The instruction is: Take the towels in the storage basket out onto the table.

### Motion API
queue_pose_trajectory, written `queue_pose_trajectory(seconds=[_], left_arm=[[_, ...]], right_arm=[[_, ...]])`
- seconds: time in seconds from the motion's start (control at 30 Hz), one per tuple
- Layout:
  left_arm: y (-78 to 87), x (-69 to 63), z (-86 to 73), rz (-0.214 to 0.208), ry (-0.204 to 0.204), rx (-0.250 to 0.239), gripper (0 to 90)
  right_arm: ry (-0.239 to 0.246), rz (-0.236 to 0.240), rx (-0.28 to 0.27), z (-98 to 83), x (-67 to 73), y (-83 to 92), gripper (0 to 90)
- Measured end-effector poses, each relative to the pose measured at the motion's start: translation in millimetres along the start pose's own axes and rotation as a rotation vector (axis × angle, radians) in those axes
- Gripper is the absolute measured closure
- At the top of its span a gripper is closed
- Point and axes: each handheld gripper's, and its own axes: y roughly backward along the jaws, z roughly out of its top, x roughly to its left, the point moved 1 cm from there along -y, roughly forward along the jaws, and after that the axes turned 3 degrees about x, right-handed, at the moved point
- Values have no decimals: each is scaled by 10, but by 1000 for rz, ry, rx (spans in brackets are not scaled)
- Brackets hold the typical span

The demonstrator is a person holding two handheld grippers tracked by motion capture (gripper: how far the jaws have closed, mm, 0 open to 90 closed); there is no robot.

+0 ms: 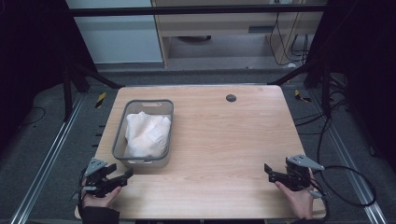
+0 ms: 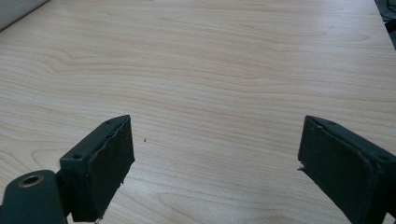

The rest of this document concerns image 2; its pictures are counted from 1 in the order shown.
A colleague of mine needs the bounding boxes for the dark cables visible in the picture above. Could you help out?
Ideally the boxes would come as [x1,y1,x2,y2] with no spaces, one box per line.
[375,0,396,50]

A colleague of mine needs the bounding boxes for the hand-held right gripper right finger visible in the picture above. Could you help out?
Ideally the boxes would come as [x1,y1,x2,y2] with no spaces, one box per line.
[297,115,396,224]

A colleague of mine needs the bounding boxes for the grey box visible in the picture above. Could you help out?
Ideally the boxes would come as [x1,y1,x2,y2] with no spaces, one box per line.
[0,0,50,33]

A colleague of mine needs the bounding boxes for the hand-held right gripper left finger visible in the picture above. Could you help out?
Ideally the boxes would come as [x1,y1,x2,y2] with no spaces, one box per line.
[59,114,136,223]

